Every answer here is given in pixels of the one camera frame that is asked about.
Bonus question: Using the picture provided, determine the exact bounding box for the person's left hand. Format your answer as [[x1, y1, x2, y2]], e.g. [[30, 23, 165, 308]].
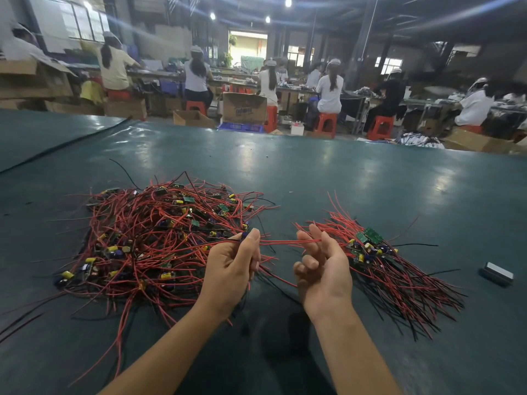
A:
[[198, 228, 262, 319]]

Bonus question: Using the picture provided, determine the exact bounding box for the person's right hand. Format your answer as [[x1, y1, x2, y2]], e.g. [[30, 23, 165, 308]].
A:
[[293, 223, 354, 321]]

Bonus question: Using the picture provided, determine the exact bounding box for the red wire with yellow connector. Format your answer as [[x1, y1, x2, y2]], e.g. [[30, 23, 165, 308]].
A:
[[210, 234, 318, 247]]

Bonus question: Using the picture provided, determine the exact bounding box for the sorted bundle of wired boards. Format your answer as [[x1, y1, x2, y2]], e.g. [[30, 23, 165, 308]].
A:
[[298, 193, 468, 338]]

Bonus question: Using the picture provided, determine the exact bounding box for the pile of red-wired boards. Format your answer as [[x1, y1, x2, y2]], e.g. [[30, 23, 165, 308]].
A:
[[0, 172, 285, 383]]

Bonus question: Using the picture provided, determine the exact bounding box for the person's right forearm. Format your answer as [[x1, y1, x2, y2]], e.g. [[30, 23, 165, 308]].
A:
[[309, 307, 405, 395]]

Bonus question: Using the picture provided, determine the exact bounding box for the person's left forearm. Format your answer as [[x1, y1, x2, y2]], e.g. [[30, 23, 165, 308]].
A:
[[99, 302, 225, 395]]

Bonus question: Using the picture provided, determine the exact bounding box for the dark green table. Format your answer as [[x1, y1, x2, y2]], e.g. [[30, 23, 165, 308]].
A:
[[0, 109, 527, 395]]

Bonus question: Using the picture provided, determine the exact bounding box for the blue plastic crate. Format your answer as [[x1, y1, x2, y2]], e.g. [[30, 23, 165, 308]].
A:
[[218, 121, 266, 133]]

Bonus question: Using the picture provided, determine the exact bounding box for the heap of black white items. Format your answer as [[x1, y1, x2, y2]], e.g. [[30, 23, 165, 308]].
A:
[[399, 132, 447, 149]]

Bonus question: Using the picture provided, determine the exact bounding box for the small black grey block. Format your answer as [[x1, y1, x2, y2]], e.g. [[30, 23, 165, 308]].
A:
[[480, 261, 515, 287]]

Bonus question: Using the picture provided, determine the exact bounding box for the yellow sack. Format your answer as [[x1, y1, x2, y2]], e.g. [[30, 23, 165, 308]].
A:
[[80, 80, 105, 104]]

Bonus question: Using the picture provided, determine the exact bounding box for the large open cardboard box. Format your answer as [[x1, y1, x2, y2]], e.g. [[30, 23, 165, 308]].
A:
[[0, 59, 75, 99]]

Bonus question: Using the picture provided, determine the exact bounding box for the grid window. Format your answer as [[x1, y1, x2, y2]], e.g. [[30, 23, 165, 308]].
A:
[[60, 0, 112, 42]]

